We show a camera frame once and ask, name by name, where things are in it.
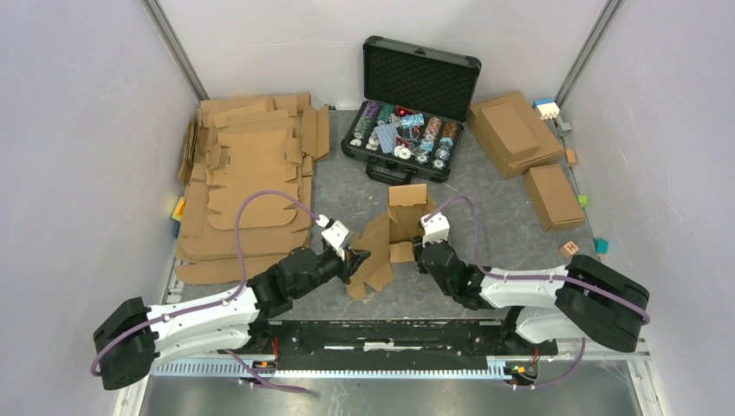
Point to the small folded cardboard box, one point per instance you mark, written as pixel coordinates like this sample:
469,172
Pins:
553,198

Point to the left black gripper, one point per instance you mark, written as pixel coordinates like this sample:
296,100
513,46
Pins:
347,272

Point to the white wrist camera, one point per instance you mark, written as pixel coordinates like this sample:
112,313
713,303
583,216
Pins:
335,234
435,228

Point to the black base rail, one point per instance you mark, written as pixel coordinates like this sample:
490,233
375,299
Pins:
454,344

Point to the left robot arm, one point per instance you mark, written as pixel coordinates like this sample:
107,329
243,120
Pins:
137,338

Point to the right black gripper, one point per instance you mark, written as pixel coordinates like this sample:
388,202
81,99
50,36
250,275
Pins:
417,247

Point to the orange yellow block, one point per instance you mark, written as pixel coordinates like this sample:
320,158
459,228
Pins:
176,216

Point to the blue white toy block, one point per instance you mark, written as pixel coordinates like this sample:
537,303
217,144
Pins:
546,108

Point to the small wooden cube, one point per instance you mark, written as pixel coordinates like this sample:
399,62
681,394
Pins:
571,157

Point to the teal cube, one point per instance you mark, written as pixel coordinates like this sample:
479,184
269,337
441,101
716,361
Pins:
601,245

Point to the large folded cardboard box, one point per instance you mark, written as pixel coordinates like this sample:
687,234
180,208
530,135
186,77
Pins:
550,149

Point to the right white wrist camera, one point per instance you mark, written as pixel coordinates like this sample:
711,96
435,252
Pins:
435,228

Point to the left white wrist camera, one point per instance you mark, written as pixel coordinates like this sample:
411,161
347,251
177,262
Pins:
335,234

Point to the black poker chip case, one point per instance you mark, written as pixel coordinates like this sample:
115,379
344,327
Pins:
416,101

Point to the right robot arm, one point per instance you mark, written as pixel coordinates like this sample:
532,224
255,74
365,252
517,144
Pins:
581,299

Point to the wooden letter H cube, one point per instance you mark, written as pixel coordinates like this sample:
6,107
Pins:
569,249

